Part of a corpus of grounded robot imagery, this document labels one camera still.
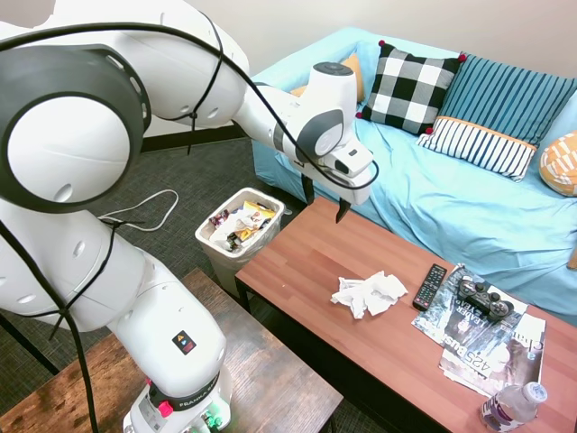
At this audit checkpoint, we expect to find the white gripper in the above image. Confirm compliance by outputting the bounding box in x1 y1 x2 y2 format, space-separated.
292 157 374 225

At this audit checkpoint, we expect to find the white tissue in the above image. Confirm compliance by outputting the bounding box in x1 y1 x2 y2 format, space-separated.
330 270 409 320

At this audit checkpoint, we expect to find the crumpled white paper trash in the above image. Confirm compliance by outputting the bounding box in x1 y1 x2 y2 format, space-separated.
209 211 244 249

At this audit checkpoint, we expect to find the beige plastic trash bin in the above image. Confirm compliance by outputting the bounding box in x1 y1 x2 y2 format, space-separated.
194 187 286 299

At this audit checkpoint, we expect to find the yellow snack wrapper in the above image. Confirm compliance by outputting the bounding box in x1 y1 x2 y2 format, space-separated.
234 224 263 243

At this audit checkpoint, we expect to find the light blue sofa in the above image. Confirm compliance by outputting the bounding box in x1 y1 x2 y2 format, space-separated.
250 25 577 328

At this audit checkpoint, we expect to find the mustard yellow pillow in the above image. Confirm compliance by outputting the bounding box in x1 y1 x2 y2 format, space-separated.
288 53 365 104

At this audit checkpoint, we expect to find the black white checked pillow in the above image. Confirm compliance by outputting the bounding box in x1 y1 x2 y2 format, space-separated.
354 39 468 136

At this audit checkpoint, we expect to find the black remote control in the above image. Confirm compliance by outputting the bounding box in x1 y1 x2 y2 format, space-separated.
412 263 449 312

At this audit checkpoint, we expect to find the reddish wooden coffee table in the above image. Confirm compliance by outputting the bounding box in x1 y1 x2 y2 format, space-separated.
234 196 577 433

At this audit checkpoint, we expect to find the white navy striped pillow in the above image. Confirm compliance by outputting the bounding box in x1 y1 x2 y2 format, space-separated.
415 115 538 183

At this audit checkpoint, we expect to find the black game controller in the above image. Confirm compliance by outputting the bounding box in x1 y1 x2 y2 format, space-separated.
457 277 515 322

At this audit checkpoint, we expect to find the rustic brown side table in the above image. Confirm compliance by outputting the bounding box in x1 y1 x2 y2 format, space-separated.
0 268 344 433

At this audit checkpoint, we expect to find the business magazine dark cover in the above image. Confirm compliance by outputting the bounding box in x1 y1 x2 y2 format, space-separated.
410 263 528 380

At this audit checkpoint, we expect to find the blue striped pillow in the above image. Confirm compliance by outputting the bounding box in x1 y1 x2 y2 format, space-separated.
436 53 577 148

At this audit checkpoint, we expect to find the yellow white patterned bolster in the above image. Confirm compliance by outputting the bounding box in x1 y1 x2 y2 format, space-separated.
538 131 577 198

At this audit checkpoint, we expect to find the magazine with white cover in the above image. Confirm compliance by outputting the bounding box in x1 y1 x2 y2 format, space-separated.
439 313 546 398

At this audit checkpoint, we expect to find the clear plastic water bottle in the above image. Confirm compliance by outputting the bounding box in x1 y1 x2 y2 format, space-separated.
478 382 549 432

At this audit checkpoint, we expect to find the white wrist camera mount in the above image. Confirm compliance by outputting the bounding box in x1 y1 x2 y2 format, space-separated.
332 143 375 178

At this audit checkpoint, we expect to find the white floor cable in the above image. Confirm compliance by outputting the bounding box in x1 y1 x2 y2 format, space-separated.
99 189 180 233

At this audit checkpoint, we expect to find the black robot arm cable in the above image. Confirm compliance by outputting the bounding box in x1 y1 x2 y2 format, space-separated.
0 22 380 433

